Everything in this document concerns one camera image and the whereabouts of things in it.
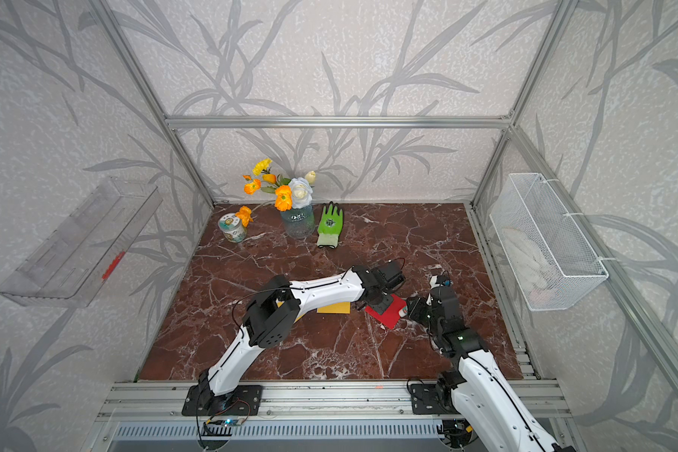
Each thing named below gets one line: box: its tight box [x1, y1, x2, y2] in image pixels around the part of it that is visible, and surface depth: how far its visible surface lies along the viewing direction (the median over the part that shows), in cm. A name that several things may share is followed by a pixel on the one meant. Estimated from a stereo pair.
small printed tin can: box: [218, 212, 248, 243], surface depth 107 cm
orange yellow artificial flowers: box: [235, 158, 317, 227], surface depth 81 cm
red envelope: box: [365, 294, 407, 330], surface depth 86 cm
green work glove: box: [317, 201, 344, 249], surface depth 114 cm
